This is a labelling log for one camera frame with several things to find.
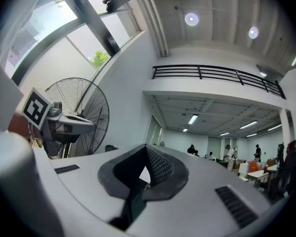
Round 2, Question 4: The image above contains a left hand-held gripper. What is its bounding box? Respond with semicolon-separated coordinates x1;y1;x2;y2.
21;87;96;143

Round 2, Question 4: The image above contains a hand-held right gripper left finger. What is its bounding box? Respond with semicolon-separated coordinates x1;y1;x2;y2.
50;144;151;232

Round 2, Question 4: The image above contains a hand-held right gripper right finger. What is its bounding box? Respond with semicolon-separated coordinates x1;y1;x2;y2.
128;144;272;237

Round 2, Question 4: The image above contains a large black standing fan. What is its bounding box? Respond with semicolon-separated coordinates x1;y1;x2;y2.
44;77;110;159

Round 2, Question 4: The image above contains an orange chair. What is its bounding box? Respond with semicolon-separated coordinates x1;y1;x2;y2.
248;160;261;174

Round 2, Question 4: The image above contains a group of ceiling tube lights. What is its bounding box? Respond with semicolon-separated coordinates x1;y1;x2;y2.
182;114;282;138

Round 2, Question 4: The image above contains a large glass window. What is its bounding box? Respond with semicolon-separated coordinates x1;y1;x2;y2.
0;0;146;88

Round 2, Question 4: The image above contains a black balcony railing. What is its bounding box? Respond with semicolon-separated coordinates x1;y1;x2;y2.
152;64;286;100

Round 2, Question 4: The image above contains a round ceiling light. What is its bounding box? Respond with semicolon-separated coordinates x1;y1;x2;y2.
185;12;199;27
248;26;259;40

